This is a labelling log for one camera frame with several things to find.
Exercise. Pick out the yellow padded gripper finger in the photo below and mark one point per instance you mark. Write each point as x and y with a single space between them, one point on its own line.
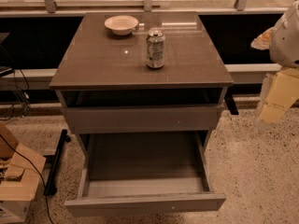
279 92

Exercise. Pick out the grey drawer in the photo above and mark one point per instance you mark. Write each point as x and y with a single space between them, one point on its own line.
142 119
144 173

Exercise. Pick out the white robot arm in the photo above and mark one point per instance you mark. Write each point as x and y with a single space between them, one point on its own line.
282 40

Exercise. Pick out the grey drawer cabinet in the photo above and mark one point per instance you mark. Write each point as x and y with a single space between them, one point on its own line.
104 70

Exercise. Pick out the grey top drawer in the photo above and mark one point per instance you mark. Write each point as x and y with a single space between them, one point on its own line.
142 119

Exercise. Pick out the green white soda can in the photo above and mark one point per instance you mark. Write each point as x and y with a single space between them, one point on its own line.
155 49

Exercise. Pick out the white ceramic bowl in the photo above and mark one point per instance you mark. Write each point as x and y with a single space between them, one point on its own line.
121 25

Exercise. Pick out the black metal stand leg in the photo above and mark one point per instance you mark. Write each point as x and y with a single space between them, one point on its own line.
53 161

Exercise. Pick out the open cardboard box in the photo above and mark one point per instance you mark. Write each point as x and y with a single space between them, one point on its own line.
20 169

